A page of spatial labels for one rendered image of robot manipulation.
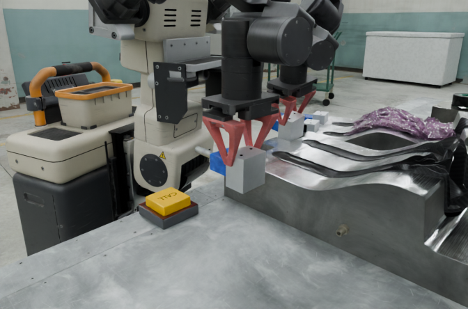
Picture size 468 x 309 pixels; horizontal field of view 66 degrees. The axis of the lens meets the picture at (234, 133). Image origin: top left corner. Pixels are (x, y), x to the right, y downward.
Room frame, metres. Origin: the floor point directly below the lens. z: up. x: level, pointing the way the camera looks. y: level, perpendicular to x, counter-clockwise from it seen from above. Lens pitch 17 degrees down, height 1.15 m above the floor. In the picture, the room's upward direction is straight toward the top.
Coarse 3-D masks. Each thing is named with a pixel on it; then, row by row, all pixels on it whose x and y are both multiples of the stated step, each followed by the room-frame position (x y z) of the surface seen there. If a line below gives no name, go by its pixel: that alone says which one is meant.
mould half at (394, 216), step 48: (288, 144) 0.75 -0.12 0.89; (336, 144) 0.76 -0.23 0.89; (288, 192) 0.57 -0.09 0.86; (336, 192) 0.51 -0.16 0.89; (384, 192) 0.46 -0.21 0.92; (432, 192) 0.44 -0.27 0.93; (336, 240) 0.50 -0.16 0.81; (384, 240) 0.45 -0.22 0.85; (432, 240) 0.42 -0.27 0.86; (432, 288) 0.40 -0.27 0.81
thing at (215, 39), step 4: (204, 36) 6.80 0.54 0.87; (212, 36) 6.94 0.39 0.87; (216, 36) 7.00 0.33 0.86; (220, 36) 7.07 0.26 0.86; (212, 40) 6.94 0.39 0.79; (216, 40) 6.99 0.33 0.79; (220, 40) 7.07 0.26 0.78; (212, 44) 6.93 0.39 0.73; (216, 44) 6.99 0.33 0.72; (220, 44) 7.07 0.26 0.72; (212, 48) 6.93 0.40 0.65; (216, 48) 6.99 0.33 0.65; (220, 48) 7.07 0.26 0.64; (212, 52) 6.93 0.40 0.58; (216, 52) 6.99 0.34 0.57; (220, 52) 7.07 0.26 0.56; (200, 80) 6.71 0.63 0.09; (204, 80) 6.78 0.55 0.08; (200, 84) 6.74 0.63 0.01
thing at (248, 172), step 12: (216, 156) 0.52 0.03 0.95; (240, 156) 0.49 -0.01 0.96; (252, 156) 0.49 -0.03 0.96; (264, 156) 0.51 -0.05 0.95; (216, 168) 0.52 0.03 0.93; (228, 168) 0.49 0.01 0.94; (240, 168) 0.48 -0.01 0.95; (252, 168) 0.49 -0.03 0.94; (264, 168) 0.51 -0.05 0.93; (228, 180) 0.50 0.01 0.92; (240, 180) 0.48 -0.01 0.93; (252, 180) 0.49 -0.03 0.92; (264, 180) 0.51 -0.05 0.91; (240, 192) 0.48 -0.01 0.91
